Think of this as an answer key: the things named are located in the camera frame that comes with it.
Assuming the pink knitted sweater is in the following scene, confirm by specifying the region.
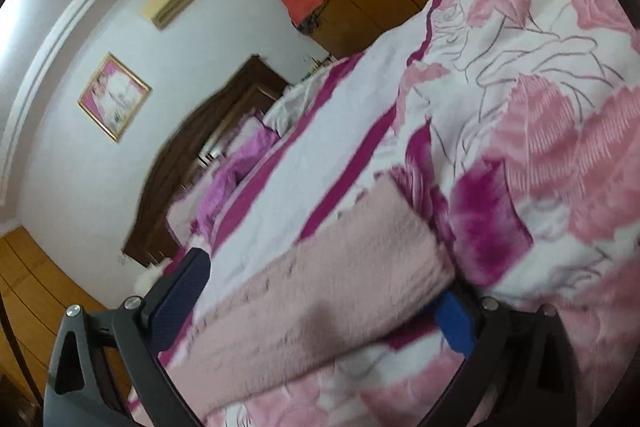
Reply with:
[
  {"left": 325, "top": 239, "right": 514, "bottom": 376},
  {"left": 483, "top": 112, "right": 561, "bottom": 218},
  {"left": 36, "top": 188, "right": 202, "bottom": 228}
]
[{"left": 169, "top": 176, "right": 454, "bottom": 419}]

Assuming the wooden wardrobe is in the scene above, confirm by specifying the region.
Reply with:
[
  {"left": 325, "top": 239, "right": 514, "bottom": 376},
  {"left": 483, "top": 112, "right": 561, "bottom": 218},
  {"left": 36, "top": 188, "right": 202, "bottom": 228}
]
[{"left": 1, "top": 227, "right": 105, "bottom": 391}]

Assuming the white plush toy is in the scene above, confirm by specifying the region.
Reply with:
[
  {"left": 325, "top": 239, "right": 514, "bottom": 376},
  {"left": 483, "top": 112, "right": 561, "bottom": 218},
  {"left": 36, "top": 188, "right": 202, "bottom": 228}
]
[{"left": 134, "top": 258, "right": 172, "bottom": 297}]

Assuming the floral and striped bed cover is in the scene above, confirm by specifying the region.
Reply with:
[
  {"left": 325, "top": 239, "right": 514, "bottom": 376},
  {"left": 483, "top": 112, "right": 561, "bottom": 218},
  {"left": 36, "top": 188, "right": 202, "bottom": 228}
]
[{"left": 127, "top": 0, "right": 640, "bottom": 427}]

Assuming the framed pink picture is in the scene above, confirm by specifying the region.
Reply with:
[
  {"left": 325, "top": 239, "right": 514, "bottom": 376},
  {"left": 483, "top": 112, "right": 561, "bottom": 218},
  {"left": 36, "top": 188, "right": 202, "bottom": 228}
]
[{"left": 78, "top": 53, "right": 152, "bottom": 142}]

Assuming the purple pillow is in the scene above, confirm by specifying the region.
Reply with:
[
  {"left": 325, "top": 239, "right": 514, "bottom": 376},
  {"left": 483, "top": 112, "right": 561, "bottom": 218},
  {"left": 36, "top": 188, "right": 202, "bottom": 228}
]
[{"left": 166, "top": 115, "right": 280, "bottom": 247}]

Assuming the dark wooden headboard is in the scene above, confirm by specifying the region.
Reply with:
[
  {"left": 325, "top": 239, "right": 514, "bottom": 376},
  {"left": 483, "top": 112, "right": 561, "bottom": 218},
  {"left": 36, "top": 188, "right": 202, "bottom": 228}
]
[{"left": 122, "top": 54, "right": 288, "bottom": 267}]

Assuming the black cable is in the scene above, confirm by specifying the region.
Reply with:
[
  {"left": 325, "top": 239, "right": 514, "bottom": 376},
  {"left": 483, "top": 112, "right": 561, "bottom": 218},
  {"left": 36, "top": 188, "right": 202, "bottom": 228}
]
[{"left": 0, "top": 290, "right": 47, "bottom": 408}]

